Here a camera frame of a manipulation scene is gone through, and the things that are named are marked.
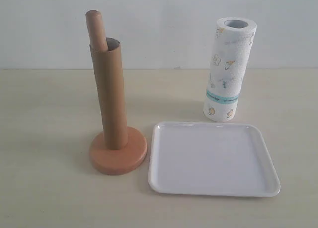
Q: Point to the brown cardboard tube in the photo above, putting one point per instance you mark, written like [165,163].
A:
[108,72]

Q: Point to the printed white paper towel roll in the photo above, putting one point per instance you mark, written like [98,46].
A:
[232,44]

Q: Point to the wooden paper towel holder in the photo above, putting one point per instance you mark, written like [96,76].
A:
[129,157]

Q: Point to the white rectangular plastic tray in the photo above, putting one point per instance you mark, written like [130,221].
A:
[212,159]

